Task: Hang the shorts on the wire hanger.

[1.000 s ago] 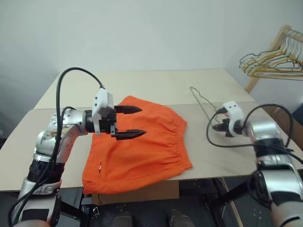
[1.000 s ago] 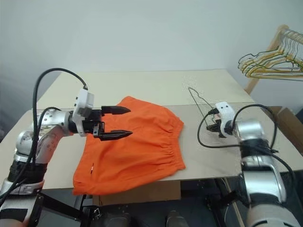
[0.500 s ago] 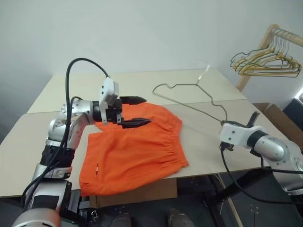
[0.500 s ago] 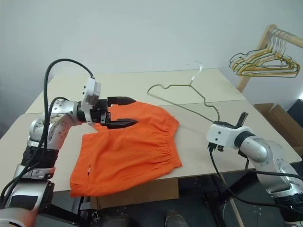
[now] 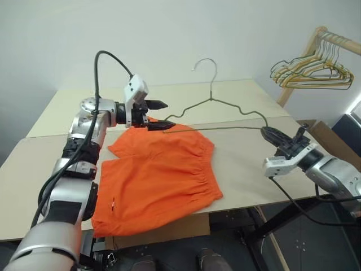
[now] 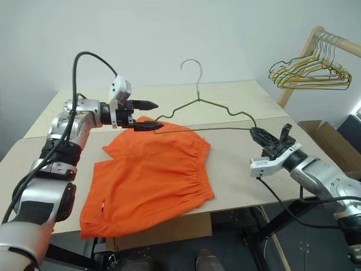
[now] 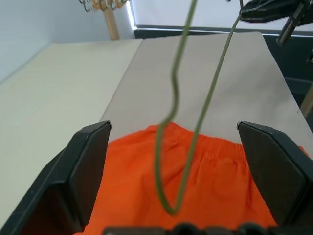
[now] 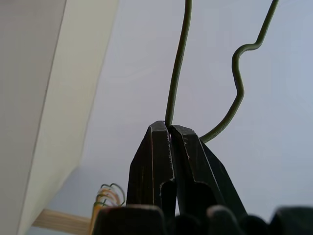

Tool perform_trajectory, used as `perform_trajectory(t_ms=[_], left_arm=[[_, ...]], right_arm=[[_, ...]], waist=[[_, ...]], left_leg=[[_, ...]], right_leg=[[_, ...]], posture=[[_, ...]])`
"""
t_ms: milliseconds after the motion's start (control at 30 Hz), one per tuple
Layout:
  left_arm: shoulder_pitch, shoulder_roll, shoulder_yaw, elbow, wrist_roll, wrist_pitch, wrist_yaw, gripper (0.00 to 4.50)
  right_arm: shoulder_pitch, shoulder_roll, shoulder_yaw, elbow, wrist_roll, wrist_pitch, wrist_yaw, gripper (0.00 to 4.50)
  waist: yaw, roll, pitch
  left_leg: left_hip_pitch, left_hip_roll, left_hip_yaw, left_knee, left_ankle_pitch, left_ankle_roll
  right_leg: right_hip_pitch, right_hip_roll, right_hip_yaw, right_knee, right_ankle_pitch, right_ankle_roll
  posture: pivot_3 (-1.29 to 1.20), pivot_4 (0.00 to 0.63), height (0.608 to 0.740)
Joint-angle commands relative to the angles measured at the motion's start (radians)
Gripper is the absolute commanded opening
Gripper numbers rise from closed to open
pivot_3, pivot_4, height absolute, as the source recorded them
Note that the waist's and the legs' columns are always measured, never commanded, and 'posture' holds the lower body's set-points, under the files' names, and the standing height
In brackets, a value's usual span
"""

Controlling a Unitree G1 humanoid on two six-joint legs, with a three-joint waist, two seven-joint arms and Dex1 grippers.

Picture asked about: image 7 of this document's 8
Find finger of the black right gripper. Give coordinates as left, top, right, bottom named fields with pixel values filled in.
left=244, top=0, right=304, bottom=10
left=241, top=9, right=294, bottom=24

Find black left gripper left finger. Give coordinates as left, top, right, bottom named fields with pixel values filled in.
left=0, top=120, right=112, bottom=235

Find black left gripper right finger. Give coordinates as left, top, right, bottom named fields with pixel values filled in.
left=236, top=120, right=313, bottom=228

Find orange shorts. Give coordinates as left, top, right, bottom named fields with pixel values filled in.
left=82, top=122, right=306, bottom=235

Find olive green wire hanger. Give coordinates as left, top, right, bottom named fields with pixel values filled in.
left=153, top=0, right=267, bottom=216

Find black cabinet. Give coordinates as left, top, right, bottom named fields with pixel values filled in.
left=263, top=29, right=313, bottom=98

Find light wooden slat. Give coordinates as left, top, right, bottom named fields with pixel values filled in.
left=300, top=84, right=313, bottom=116

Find light wooden clothes rack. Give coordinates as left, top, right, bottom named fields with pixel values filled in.
left=104, top=0, right=121, bottom=41

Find white wire hanger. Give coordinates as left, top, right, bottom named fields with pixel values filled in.
left=79, top=0, right=95, bottom=12

